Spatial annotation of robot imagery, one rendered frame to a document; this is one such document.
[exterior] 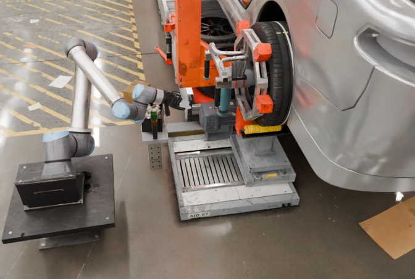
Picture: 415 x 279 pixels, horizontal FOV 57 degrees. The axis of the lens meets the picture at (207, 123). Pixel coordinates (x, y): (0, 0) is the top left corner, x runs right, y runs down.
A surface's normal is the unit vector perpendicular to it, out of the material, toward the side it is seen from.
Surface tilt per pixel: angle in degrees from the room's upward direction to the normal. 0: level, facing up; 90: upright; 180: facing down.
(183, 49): 90
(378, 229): 2
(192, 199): 0
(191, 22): 90
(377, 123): 90
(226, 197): 0
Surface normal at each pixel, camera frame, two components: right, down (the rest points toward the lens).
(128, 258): 0.04, -0.79
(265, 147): 0.19, 0.60
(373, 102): -0.66, 0.43
